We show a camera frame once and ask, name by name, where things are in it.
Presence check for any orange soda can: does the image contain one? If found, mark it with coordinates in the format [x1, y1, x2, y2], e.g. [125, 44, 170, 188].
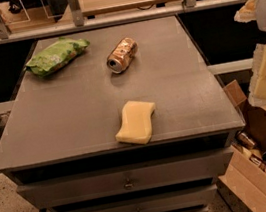
[106, 37, 138, 74]

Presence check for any dark can in box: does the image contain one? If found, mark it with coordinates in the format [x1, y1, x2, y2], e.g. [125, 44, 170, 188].
[235, 130, 258, 149]

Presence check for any yellow sponge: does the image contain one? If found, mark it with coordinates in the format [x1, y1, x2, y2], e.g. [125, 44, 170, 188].
[116, 100, 156, 145]

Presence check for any cardboard box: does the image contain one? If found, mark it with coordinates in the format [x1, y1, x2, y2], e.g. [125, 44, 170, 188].
[220, 81, 266, 212]

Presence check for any grey drawer cabinet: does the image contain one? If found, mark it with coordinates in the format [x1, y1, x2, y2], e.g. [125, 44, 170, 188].
[0, 16, 244, 212]

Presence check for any green chip bag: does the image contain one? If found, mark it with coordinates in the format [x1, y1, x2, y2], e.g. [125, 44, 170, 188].
[25, 37, 90, 77]

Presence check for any middle metal bracket post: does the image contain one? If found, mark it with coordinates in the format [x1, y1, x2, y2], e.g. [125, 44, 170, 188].
[68, 0, 85, 27]

